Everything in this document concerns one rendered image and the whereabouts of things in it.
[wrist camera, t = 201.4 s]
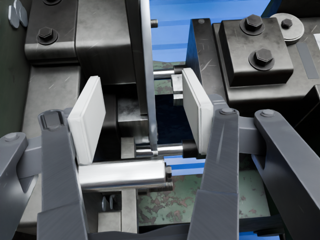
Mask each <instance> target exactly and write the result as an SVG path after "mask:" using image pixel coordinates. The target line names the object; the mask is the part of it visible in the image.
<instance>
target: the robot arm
mask: <svg viewBox="0 0 320 240"><path fill-rule="evenodd" d="M182 91H183V107H184V109H185V112H186V115H187V118H188V121H189V124H190V128H191V131H192V134H193V137H194V139H195V142H196V145H197V148H198V151H199V153H201V155H206V159H205V165H204V170H203V175H202V180H201V185H200V190H199V189H198V190H197V193H196V198H195V202H194V207H193V212H192V217H191V221H190V223H188V224H178V225H169V226H166V227H162V228H159V229H156V230H152V231H149V232H146V233H142V234H138V233H130V232H121V231H105V232H95V233H90V230H89V225H88V220H87V215H86V211H85V206H84V201H83V196H82V192H81V187H80V180H79V176H78V171H77V166H76V162H75V157H76V158H77V162H78V165H80V166H88V165H90V164H91V163H92V161H93V157H94V154H95V150H96V147H97V143H98V140H99V136H100V131H101V128H102V124H103V121H104V117H105V113H106V111H105V105H104V99H103V94H102V88H101V82H100V77H98V76H91V77H90V78H89V80H88V82H87V83H86V85H85V87H84V89H83V91H82V93H81V94H80V96H79V98H78V100H77V102H76V104H75V106H74V107H71V108H65V109H64V110H60V109H53V110H47V111H44V112H42V113H40V114H39V115H38V116H37V117H38V121H39V124H40V129H41V135H40V136H37V137H34V138H30V139H27V137H26V134H25V133H23V132H15V133H13V132H12V133H10V134H6V135H5V136H3V137H1V138H0V240H12V239H13V236H14V234H15V232H16V229H17V227H18V225H19V222H20V220H21V217H22V215H23V213H24V211H25V208H26V206H27V204H28V201H29V199H30V197H31V194H32V192H33V189H34V187H35V185H36V182H37V180H38V177H39V175H38V174H40V173H41V212H39V213H38V215H37V240H239V153H247V154H251V157H252V159H253V161H254V163H255V165H256V167H257V169H258V171H259V173H260V175H261V177H262V179H263V181H264V183H265V185H266V187H267V189H268V191H269V193H270V195H271V197H272V199H273V201H274V203H275V205H276V207H277V209H278V211H279V213H280V215H281V217H282V219H283V221H284V223H285V225H286V227H287V229H288V231H289V233H290V235H291V237H292V239H293V240H320V158H319V157H318V155H317V154H316V153H315V152H314V151H313V150H312V149H311V148H310V146H309V145H308V144H307V143H306V142H305V141H304V140H303V138H302V137H301V136H300V135H299V134H298V133H297V132H296V131H295V130H294V128H293V127H292V126H291V125H290V124H289V123H288V122H287V121H286V120H285V118H284V117H283V116H282V115H281V114H280V113H279V112H277V111H274V110H270V109H266V110H259V111H256V112H255V114H254V118H247V117H241V116H240V113H239V111H238V110H236V109H233V108H229V106H228V105H227V103H226V102H225V100H224V99H223V97H222V96H220V95H218V94H211V95H207V94H206V92H205V91H204V89H203V87H202V85H201V84H200V82H199V80H198V79H197V77H196V75H195V73H194V72H193V70H192V69H191V68H185V69H183V70H182Z"/></svg>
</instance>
